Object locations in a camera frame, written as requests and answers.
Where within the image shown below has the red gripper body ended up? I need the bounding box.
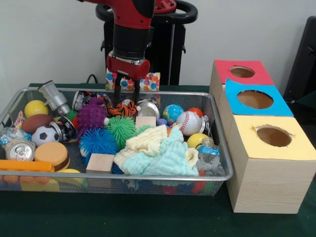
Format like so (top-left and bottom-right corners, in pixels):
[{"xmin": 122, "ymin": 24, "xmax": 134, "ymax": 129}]
[{"xmin": 106, "ymin": 51, "xmax": 151, "ymax": 80}]

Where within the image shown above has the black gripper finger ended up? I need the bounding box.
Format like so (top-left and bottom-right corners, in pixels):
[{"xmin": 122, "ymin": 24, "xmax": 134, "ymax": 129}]
[
  {"xmin": 132, "ymin": 78, "xmax": 141, "ymax": 106},
  {"xmin": 114, "ymin": 72, "xmax": 122, "ymax": 104}
]

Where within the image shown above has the orange striped tiger plush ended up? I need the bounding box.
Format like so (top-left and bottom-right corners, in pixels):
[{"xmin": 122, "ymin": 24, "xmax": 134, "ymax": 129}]
[{"xmin": 107, "ymin": 100, "xmax": 139, "ymax": 117}]

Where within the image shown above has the shallow mesh bin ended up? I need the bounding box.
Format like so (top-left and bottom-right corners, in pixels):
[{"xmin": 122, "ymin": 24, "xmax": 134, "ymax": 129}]
[{"xmin": 0, "ymin": 87, "xmax": 235, "ymax": 198}]

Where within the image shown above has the wooden three-hole box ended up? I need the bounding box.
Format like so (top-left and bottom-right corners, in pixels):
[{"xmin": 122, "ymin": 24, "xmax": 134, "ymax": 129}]
[{"xmin": 208, "ymin": 60, "xmax": 316, "ymax": 214}]

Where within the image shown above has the green spiky ball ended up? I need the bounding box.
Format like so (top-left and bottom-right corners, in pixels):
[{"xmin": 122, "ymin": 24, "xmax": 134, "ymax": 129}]
[
  {"xmin": 134, "ymin": 124, "xmax": 154, "ymax": 134},
  {"xmin": 106, "ymin": 115, "xmax": 136, "ymax": 150}
]

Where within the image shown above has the purple knobbly toy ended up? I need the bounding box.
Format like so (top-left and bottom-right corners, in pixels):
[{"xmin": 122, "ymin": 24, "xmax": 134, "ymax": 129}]
[{"xmin": 77, "ymin": 97, "xmax": 108, "ymax": 138}]

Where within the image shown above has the pale yellow muslin cloth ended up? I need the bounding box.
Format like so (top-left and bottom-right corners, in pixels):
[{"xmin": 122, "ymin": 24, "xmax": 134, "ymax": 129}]
[{"xmin": 113, "ymin": 124, "xmax": 199, "ymax": 173}]

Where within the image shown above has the blue spiky ball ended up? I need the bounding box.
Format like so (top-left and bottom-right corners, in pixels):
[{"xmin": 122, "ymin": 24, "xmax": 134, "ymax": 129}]
[{"xmin": 79, "ymin": 127, "xmax": 119, "ymax": 158}]

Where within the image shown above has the white baseball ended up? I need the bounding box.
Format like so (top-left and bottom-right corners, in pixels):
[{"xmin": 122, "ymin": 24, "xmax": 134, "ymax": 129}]
[{"xmin": 176, "ymin": 111, "xmax": 202, "ymax": 136}]

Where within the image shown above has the teal muslin cloth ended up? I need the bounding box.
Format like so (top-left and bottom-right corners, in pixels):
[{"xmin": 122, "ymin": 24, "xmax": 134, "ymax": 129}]
[{"xmin": 122, "ymin": 127, "xmax": 199, "ymax": 176}]

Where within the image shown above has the yellow ball with black band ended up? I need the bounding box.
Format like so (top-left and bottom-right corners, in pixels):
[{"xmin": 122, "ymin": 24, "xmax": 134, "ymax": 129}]
[{"xmin": 187, "ymin": 133, "xmax": 209, "ymax": 149}]

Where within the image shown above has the plain yellow ball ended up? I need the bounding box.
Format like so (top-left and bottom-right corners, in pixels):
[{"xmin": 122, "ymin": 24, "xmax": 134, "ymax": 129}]
[{"xmin": 24, "ymin": 100, "xmax": 49, "ymax": 119}]

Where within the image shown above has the brown toy football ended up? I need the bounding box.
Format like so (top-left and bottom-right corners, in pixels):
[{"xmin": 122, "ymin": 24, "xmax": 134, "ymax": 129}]
[{"xmin": 22, "ymin": 114, "xmax": 55, "ymax": 134}]

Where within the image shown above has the orange foam disc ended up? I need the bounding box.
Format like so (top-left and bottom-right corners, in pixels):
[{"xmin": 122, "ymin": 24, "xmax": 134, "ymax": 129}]
[{"xmin": 34, "ymin": 142, "xmax": 70, "ymax": 171}]

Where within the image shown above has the orange toy brick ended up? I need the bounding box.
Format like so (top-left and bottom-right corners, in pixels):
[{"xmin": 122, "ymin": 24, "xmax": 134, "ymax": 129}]
[{"xmin": 0, "ymin": 159, "xmax": 55, "ymax": 173}]

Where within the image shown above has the dark green table cloth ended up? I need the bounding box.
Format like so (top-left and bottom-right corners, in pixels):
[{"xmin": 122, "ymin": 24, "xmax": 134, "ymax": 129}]
[{"xmin": 0, "ymin": 82, "xmax": 316, "ymax": 237}]

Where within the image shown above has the black upright panel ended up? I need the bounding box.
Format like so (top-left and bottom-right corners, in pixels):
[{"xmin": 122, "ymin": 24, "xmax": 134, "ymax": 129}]
[{"xmin": 283, "ymin": 16, "xmax": 316, "ymax": 104}]

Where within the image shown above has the dark green side-table cloth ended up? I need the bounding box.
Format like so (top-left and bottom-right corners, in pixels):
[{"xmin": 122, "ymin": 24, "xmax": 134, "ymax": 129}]
[{"xmin": 293, "ymin": 92, "xmax": 316, "ymax": 119}]

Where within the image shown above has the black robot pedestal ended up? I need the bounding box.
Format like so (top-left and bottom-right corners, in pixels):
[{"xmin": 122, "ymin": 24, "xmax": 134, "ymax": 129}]
[{"xmin": 95, "ymin": 0, "xmax": 198, "ymax": 86}]

